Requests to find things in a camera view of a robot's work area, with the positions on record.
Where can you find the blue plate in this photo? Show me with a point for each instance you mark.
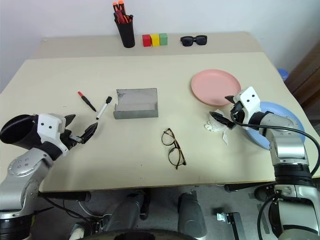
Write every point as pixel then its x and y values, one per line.
pixel 290 115

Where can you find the black sunglasses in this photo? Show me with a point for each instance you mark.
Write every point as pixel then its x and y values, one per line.
pixel 187 41

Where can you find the red-capped black pen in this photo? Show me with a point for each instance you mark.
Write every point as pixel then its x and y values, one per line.
pixel 86 100

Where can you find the yellow block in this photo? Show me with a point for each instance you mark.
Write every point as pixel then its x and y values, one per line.
pixel 155 40

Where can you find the tortoiseshell eyeglasses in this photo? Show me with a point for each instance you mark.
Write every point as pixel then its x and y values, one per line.
pixel 168 137

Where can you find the black pen holder cup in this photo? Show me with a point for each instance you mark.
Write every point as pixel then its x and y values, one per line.
pixel 128 33

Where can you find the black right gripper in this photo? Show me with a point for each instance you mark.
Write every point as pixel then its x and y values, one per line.
pixel 238 112

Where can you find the blue plastic container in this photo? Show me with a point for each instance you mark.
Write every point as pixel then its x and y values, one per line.
pixel 283 74

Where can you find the orange-capped marker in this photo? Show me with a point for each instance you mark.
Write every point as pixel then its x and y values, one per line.
pixel 115 6
pixel 121 5

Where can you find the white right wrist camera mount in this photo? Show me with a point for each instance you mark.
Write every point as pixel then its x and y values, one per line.
pixel 250 100

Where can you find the black table frame bar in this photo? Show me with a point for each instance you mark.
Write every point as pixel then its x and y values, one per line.
pixel 247 188

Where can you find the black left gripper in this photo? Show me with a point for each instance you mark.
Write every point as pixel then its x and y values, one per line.
pixel 71 141

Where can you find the green block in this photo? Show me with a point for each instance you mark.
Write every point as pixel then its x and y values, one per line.
pixel 163 39

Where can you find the black-capped pen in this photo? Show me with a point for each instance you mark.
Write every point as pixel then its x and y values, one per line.
pixel 130 17

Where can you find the pink plate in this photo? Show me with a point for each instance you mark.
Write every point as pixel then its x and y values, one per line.
pixel 215 85

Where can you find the crumpled white tissue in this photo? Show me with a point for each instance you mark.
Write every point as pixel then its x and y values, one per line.
pixel 215 125

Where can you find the black metal bracket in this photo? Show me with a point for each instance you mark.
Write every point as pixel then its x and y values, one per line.
pixel 233 222

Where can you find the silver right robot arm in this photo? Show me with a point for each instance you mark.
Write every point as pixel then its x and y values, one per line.
pixel 287 150

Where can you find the dark grey rounded shape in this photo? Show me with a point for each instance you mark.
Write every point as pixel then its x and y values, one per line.
pixel 127 212
pixel 191 215

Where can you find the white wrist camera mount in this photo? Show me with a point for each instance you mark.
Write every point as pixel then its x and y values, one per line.
pixel 250 100
pixel 50 125

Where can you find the white marker with black cap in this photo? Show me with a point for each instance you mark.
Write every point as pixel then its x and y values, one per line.
pixel 103 109

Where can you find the brown wooden cabinet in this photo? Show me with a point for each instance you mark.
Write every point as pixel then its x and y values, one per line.
pixel 308 80

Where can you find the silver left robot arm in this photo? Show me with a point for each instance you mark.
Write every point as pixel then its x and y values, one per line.
pixel 25 165

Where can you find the red block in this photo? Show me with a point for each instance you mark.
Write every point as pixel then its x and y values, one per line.
pixel 146 40

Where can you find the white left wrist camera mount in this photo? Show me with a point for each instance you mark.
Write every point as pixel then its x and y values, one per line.
pixel 50 125

